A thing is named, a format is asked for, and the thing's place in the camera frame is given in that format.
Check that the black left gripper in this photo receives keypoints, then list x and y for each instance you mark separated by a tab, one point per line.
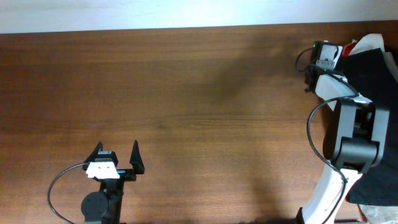
137	165

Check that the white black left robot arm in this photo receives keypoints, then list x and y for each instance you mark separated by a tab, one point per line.
104	205

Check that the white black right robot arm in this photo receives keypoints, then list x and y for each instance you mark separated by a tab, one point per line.
355	137

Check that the red cloth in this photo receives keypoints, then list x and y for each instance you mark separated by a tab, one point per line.
348	48

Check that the white cloth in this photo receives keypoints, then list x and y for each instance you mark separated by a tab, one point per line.
376	41

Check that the grey shorts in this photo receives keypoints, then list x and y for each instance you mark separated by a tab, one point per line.
379	214

